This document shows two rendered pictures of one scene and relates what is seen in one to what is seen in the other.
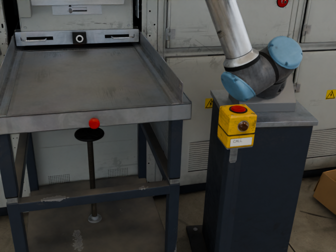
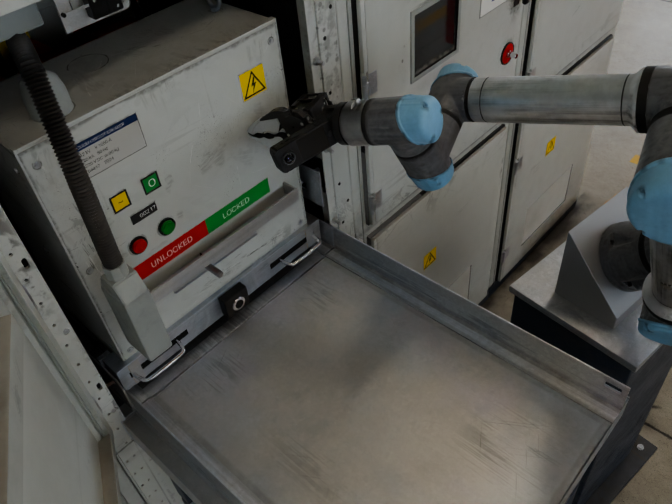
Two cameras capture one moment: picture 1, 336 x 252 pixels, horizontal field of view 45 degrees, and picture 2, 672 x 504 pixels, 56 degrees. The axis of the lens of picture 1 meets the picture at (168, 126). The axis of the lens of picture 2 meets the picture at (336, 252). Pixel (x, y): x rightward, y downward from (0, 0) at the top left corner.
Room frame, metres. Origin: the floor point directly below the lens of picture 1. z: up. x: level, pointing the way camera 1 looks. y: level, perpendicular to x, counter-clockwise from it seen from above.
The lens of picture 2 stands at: (0.89, 0.63, 1.84)
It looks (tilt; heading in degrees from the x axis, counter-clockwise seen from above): 43 degrees down; 332
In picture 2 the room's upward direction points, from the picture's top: 7 degrees counter-clockwise
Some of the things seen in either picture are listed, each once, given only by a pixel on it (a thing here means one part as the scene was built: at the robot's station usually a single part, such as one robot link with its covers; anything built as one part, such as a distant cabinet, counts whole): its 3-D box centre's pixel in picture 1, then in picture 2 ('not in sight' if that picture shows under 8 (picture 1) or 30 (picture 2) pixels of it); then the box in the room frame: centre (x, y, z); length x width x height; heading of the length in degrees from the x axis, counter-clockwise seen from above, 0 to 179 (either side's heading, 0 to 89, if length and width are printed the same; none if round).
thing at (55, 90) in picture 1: (86, 81); (370, 418); (1.42, 0.31, 0.82); 0.68 x 0.62 x 0.06; 15
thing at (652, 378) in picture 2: (248, 187); (579, 383); (1.42, -0.35, 0.37); 0.30 x 0.30 x 0.73; 7
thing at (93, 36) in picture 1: (79, 36); (223, 292); (1.81, 0.41, 0.89); 0.54 x 0.05 x 0.06; 105
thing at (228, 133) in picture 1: (236, 126); not in sight; (1.01, -0.19, 0.85); 0.08 x 0.08 x 0.10; 15
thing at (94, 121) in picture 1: (94, 122); not in sight; (1.07, 0.22, 0.82); 0.04 x 0.03 x 0.03; 15
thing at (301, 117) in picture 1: (260, 106); (610, 288); (1.42, -0.35, 0.74); 0.32 x 0.32 x 0.02; 7
